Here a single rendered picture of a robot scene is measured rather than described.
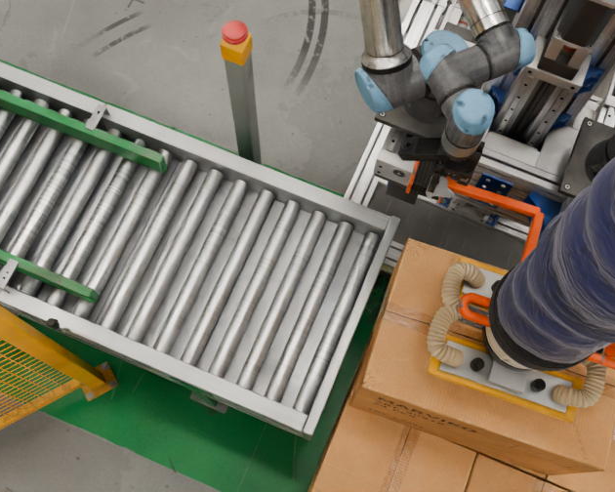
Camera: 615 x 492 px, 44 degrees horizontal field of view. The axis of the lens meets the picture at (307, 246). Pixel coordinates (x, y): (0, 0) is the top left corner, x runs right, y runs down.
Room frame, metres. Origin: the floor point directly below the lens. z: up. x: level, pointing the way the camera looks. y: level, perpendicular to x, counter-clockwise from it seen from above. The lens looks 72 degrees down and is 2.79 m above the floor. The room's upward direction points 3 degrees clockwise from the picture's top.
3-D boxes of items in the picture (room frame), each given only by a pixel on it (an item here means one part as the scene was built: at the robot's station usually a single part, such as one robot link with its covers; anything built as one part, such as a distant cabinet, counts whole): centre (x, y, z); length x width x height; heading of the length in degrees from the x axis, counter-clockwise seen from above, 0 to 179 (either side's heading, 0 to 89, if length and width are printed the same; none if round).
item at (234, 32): (1.17, 0.23, 1.02); 0.07 x 0.07 x 0.04
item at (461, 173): (0.70, -0.30, 1.32); 0.09 x 0.08 x 0.12; 74
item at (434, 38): (1.00, -0.29, 1.20); 0.13 x 0.12 x 0.14; 117
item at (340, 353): (0.50, -0.15, 0.58); 0.70 x 0.03 x 0.06; 160
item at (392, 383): (0.38, -0.49, 0.74); 0.60 x 0.40 x 0.40; 74
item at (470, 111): (0.71, -0.29, 1.48); 0.09 x 0.08 x 0.11; 27
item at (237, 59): (1.17, 0.23, 0.50); 0.07 x 0.07 x 1.00; 70
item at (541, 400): (0.29, -0.46, 1.08); 0.34 x 0.10 x 0.05; 74
